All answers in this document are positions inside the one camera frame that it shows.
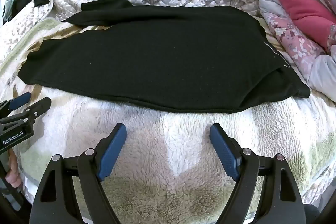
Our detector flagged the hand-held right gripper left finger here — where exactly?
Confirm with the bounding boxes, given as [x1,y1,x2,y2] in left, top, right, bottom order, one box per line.
[30,123,127,224]

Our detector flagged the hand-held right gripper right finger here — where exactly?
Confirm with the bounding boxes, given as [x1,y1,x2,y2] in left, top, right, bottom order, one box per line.
[209,123,307,224]

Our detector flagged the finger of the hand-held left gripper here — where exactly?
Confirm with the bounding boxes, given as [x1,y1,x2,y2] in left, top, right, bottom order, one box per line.
[16,97,52,122]
[0,92,32,115]

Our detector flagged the black pants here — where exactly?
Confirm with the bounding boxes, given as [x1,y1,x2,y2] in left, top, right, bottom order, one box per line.
[18,0,311,114]

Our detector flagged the person's left hand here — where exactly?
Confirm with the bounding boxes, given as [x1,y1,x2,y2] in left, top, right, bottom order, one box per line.
[6,150,23,188]

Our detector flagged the floral fleece blanket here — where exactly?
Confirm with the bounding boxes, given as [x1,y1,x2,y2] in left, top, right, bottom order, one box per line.
[0,17,336,217]

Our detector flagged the light blue garment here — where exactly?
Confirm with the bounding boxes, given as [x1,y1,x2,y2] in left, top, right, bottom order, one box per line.
[3,0,25,23]

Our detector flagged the pink floral quilt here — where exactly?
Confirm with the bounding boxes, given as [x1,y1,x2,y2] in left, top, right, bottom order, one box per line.
[256,0,336,103]

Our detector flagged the magenta pillow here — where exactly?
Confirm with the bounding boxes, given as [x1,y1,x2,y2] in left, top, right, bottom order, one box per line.
[273,0,336,52]

